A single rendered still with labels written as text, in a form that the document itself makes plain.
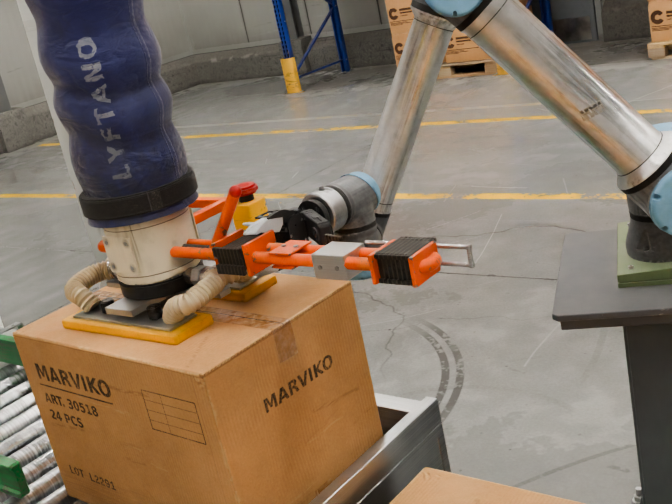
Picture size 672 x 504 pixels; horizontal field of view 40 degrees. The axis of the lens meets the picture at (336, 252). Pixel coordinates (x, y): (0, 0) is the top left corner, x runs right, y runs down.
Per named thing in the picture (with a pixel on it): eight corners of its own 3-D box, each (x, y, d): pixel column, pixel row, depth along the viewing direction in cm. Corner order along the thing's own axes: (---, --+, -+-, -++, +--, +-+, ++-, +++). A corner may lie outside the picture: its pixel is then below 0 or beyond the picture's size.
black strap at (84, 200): (60, 219, 180) (54, 200, 179) (148, 182, 197) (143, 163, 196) (136, 222, 166) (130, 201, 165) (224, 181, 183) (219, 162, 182)
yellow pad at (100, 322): (62, 328, 188) (55, 306, 187) (100, 308, 196) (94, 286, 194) (177, 346, 167) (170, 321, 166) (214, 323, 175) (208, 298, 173)
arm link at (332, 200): (351, 230, 185) (342, 184, 182) (336, 239, 181) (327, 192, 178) (316, 228, 190) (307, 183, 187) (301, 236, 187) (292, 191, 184)
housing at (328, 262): (314, 279, 156) (308, 254, 155) (337, 264, 161) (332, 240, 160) (347, 282, 152) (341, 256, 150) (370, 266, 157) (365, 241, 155)
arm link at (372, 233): (387, 262, 202) (377, 208, 198) (385, 282, 192) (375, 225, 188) (344, 268, 204) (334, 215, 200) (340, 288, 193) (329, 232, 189)
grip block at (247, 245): (215, 275, 169) (207, 245, 167) (250, 255, 176) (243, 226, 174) (248, 278, 164) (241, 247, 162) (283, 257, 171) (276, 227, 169)
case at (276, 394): (67, 495, 205) (11, 332, 193) (199, 408, 233) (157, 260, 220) (257, 573, 166) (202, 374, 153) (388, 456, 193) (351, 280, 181)
